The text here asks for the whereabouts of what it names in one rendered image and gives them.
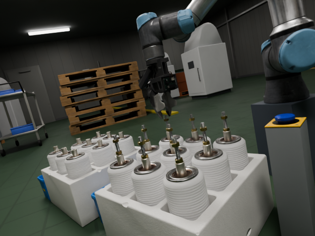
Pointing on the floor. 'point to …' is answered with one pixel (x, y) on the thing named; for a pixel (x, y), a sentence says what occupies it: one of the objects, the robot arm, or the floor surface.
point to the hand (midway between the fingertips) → (163, 114)
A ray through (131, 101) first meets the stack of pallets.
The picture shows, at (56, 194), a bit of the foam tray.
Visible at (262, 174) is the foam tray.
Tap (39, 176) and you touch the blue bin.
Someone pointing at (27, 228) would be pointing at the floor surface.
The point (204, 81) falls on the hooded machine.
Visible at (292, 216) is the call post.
